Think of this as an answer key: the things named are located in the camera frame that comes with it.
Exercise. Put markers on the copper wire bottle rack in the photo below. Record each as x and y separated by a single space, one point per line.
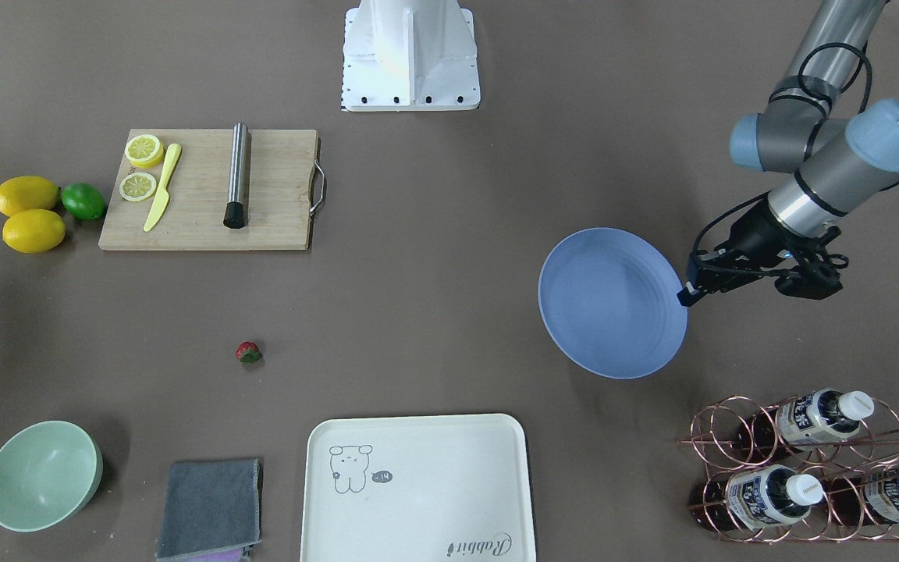
721 434

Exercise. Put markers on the blue plate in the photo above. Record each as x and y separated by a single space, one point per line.
608 300

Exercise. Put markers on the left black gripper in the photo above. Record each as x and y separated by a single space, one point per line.
751 232

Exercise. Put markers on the yellow plastic knife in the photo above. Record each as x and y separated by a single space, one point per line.
161 198

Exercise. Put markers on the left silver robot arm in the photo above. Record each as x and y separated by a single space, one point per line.
831 165

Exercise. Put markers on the cream rabbit tray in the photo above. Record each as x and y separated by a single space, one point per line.
418 488

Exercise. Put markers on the tea bottle far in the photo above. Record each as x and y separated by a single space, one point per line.
867 501

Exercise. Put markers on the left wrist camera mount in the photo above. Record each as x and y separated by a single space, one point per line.
816 275

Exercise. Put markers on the wooden cutting board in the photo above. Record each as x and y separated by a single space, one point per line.
284 189

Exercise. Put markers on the tea bottle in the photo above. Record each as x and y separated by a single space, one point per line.
768 497
867 501
826 416

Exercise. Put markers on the green lime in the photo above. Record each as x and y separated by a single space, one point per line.
83 201

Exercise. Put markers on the red strawberry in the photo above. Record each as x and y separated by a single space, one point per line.
248 352

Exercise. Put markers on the whole yellow lemon one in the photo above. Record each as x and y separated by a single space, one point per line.
22 193

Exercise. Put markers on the tea bottle middle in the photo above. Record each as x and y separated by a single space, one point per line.
826 416

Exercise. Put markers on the tea bottle near front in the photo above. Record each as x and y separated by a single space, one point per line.
768 497

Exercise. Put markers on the grey folded cloth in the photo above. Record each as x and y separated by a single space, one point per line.
212 511

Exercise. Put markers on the green bowl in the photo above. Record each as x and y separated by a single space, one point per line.
48 472

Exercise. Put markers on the white camera post base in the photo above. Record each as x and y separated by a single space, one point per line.
402 56

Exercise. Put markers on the lemon half slice two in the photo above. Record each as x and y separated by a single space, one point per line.
137 186

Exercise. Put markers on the whole yellow lemon two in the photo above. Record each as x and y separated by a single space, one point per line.
34 231

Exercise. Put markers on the steel muddler black tip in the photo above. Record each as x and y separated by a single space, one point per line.
235 216

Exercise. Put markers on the lemon half slice one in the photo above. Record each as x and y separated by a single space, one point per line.
144 151

